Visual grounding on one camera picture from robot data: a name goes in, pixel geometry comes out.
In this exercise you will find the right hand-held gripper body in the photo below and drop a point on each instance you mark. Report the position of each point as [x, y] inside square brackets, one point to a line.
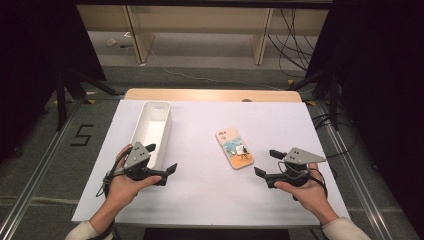
[300, 156]

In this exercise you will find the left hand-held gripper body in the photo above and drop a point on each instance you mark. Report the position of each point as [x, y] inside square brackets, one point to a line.
[136, 156]

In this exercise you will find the white plastic bin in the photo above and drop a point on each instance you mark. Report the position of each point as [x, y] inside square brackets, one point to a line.
[153, 126]

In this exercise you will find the person's left hand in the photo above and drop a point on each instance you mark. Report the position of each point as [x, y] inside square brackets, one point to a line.
[121, 191]

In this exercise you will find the person's right hand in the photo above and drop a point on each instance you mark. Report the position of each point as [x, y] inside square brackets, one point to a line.
[310, 196]

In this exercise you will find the white table sheet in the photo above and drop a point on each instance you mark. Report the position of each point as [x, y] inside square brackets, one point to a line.
[206, 196]

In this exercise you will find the yellow tape piece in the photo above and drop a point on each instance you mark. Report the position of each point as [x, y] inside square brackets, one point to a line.
[311, 103]
[90, 101]
[291, 81]

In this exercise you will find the black metal stand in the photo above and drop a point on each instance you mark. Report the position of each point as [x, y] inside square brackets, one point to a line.
[61, 100]
[334, 100]

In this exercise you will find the small white floor object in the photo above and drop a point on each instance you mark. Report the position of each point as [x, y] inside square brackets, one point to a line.
[112, 42]

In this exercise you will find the beige wooden bench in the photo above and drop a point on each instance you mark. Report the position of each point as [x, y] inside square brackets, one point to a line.
[200, 20]

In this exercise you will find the aluminium floor rail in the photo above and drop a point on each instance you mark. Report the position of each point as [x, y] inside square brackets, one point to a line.
[353, 170]
[40, 173]

